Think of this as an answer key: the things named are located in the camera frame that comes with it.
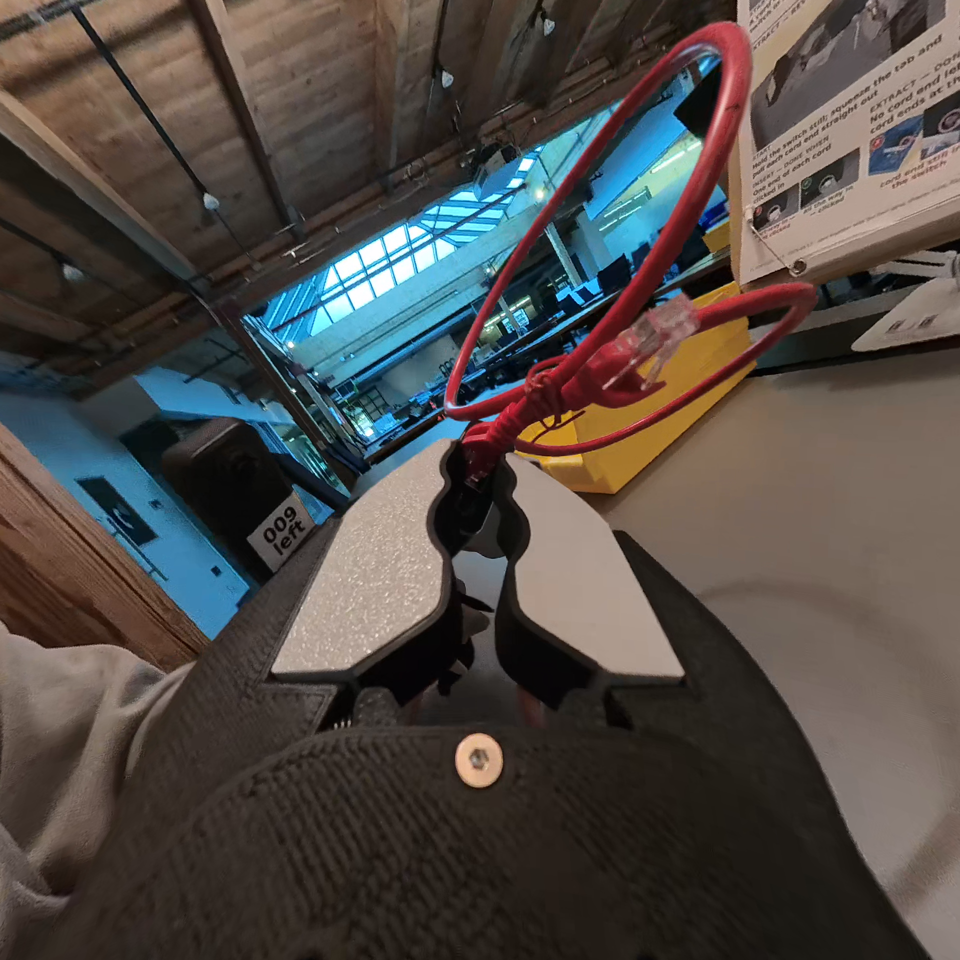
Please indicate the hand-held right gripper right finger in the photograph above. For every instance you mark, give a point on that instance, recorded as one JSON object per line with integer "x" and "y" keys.
{"x": 585, "y": 585}

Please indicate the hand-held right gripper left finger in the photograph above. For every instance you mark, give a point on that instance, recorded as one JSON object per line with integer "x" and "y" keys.
{"x": 368, "y": 585}

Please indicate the yellow plastic bin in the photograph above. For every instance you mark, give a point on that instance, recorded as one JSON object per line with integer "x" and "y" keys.
{"x": 660, "y": 405}

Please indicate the person's left forearm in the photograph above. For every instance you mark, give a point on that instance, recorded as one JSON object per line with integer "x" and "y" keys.
{"x": 68, "y": 795}

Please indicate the wooden door panel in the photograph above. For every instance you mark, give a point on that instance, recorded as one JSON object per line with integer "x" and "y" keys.
{"x": 75, "y": 555}

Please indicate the white stand base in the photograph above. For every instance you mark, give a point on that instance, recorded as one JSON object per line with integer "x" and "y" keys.
{"x": 915, "y": 315}

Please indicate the instruction sheet board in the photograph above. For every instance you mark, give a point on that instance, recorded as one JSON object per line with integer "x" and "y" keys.
{"x": 855, "y": 120}

